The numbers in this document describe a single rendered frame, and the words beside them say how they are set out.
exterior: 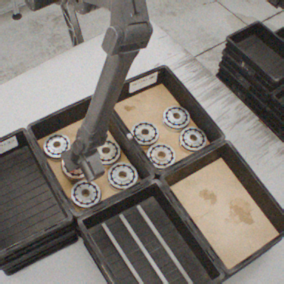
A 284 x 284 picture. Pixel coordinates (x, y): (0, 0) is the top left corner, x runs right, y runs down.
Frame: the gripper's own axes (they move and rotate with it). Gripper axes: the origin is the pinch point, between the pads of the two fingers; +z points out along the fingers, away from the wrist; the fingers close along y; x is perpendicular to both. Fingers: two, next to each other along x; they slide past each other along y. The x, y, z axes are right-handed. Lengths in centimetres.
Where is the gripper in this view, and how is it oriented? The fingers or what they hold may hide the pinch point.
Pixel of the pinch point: (75, 163)
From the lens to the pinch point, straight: 140.3
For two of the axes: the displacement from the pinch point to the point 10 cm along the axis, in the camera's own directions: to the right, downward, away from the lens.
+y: 8.4, -4.2, 3.4
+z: -2.4, 2.8, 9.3
